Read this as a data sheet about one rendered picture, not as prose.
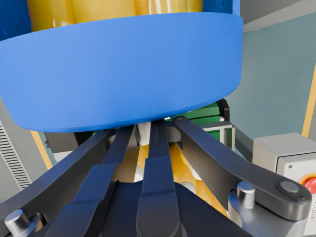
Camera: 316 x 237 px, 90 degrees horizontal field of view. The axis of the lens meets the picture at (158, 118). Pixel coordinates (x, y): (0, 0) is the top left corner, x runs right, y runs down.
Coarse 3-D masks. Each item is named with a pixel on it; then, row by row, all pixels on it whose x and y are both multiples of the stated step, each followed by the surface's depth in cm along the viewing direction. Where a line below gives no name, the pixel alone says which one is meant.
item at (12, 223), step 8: (8, 216) 6; (16, 216) 6; (24, 216) 6; (32, 216) 7; (8, 224) 6; (16, 224) 6; (24, 224) 6; (32, 224) 6; (40, 224) 7; (16, 232) 6; (24, 232) 6; (32, 232) 6
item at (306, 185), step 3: (315, 177) 28; (309, 180) 28; (312, 180) 28; (315, 180) 28; (306, 183) 28; (309, 183) 28; (312, 183) 28; (315, 183) 28; (306, 186) 28; (309, 186) 28; (312, 186) 28; (315, 186) 28; (309, 189) 28; (312, 189) 28; (315, 189) 28; (312, 192) 29; (315, 192) 29
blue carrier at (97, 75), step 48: (0, 0) 19; (0, 48) 10; (48, 48) 9; (96, 48) 9; (144, 48) 9; (192, 48) 10; (240, 48) 14; (0, 96) 14; (48, 96) 10; (96, 96) 10; (144, 96) 10; (192, 96) 11
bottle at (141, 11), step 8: (136, 0) 18; (144, 0) 17; (152, 0) 17; (160, 0) 17; (168, 0) 17; (176, 0) 17; (184, 0) 18; (136, 8) 18; (144, 8) 17; (152, 8) 17; (160, 8) 17; (168, 8) 17; (176, 8) 17; (184, 8) 18
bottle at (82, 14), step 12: (72, 0) 15; (84, 0) 15; (96, 0) 14; (108, 0) 15; (120, 0) 15; (132, 0) 16; (84, 12) 15; (96, 12) 15; (108, 12) 15; (120, 12) 15; (132, 12) 16
